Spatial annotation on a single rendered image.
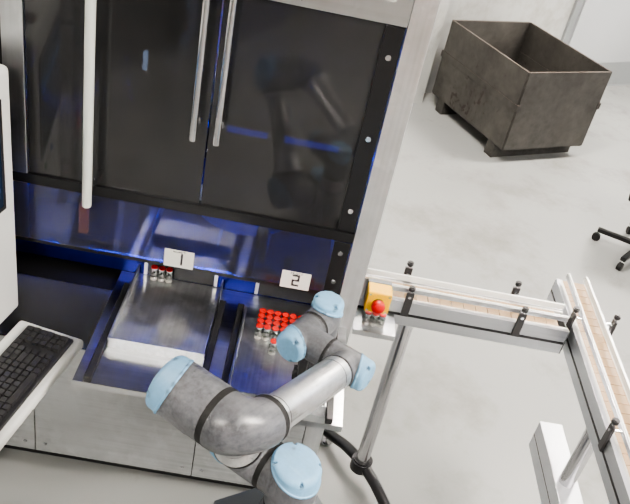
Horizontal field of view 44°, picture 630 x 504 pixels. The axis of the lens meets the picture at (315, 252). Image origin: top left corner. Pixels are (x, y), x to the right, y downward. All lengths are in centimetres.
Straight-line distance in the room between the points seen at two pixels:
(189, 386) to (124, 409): 132
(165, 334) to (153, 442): 67
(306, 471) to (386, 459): 148
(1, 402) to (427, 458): 179
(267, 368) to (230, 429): 80
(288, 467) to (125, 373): 57
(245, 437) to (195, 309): 97
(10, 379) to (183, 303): 52
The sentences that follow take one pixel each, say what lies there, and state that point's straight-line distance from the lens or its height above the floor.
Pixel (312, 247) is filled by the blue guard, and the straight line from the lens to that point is 220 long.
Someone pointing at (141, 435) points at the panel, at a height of 26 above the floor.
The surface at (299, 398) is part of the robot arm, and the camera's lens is 151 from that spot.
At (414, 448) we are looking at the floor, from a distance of 332.
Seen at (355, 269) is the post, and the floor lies 110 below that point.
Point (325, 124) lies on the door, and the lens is 202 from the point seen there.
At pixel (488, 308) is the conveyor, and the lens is 254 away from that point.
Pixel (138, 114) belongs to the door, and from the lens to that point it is 209.
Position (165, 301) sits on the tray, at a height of 88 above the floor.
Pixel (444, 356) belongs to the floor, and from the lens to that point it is 378.
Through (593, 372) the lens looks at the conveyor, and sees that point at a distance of 247.
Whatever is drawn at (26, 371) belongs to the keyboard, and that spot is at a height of 83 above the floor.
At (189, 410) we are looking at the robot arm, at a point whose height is 133.
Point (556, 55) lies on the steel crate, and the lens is 636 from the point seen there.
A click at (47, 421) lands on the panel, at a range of 287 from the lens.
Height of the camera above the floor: 236
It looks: 34 degrees down
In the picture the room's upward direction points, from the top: 13 degrees clockwise
